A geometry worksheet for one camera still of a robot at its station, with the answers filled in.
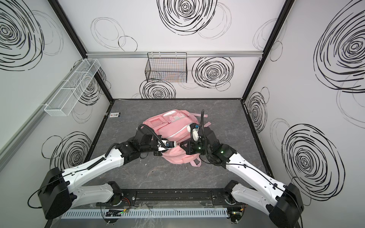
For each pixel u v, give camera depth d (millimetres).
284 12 738
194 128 669
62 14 738
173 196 754
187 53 908
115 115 1084
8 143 523
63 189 389
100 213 694
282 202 384
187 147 667
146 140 588
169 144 630
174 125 877
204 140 548
